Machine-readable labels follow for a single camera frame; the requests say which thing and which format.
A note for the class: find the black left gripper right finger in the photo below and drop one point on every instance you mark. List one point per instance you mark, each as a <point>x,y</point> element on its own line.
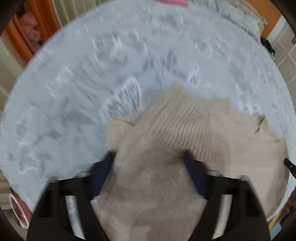
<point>246,219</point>

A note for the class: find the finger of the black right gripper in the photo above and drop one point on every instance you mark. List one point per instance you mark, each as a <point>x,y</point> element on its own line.
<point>290,166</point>

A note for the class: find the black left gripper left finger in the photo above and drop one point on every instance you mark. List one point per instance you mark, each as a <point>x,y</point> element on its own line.
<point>50,220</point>

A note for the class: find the cream knit sweater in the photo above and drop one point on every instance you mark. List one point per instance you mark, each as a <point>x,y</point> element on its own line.
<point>150,196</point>

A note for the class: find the person's right hand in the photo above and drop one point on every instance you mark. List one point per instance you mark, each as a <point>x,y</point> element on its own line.
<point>291,203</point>

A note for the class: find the blue butterfly bedspread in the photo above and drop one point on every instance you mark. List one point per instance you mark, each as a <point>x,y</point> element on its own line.
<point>118,58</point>

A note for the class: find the black object beside bed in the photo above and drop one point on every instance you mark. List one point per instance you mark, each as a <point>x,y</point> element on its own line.
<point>267,45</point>

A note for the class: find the white panelled wardrobe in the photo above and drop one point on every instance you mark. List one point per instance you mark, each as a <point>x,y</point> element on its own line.
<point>284,45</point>

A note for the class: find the blue butterfly pillow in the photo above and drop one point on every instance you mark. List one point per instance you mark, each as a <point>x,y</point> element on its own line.
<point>240,13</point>

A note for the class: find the pink hanging garment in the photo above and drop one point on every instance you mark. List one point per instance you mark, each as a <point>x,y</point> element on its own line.
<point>28,25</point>

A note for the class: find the pink folded garment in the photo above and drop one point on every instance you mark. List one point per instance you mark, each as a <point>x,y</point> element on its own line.
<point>174,2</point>

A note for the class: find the orange curtain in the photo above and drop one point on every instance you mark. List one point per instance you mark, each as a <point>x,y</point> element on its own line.
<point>47,26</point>

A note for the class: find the cream pleated curtain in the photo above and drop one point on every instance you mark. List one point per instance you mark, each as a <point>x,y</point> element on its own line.
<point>67,10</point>

